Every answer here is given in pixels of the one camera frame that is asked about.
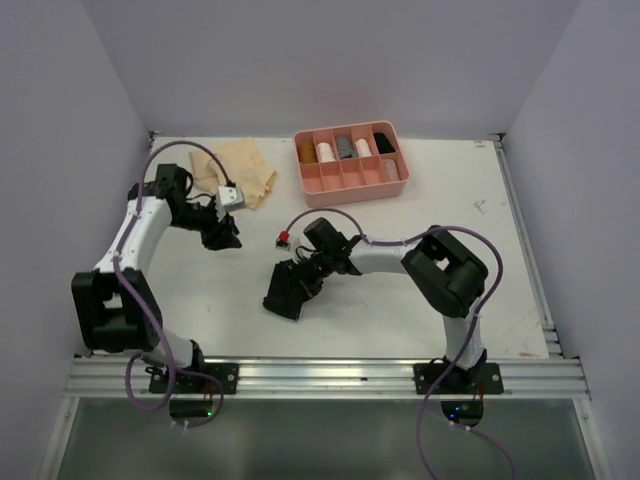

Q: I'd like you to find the black rolled underwear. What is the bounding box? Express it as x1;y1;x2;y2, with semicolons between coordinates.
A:
373;132;396;155

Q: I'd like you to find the aluminium table frame rail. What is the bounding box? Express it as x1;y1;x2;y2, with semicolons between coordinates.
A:
64;130;591;401

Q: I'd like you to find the brown rolled underwear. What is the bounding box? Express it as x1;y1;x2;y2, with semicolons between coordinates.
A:
298;142;318;165

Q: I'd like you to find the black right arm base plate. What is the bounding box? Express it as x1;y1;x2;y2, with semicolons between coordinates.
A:
413;359;505;395

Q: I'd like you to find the grey rolled underwear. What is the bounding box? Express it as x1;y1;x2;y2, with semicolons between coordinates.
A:
335;136;358;159

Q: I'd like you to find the pink divided organizer tray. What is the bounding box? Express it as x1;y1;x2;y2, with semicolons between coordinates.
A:
293;120;410;208

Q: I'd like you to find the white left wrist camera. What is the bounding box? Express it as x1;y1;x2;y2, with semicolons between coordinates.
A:
215;185;246;214

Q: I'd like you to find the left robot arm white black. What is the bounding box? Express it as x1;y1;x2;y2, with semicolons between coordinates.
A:
71;164;245;393

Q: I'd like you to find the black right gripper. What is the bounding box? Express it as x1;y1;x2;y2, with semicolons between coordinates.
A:
285;250;335;309

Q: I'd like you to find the black underwear orange trim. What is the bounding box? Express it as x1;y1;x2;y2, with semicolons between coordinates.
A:
262;260;323;321

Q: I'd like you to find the right wrist camera red cap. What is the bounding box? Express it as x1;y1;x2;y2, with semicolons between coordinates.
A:
275;231;300;252

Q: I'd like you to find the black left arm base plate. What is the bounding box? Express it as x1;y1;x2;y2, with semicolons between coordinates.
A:
145;362;240;395

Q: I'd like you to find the pink underwear cream waistband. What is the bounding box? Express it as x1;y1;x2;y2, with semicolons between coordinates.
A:
382;158;400;182

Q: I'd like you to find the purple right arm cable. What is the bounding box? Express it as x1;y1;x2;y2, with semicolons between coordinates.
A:
287;208;519;480

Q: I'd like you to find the beige underwear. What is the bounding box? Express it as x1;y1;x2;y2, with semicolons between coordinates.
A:
189;138;277;210

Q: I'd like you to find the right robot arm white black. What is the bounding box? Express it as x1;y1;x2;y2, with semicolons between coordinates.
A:
297;218;504;393

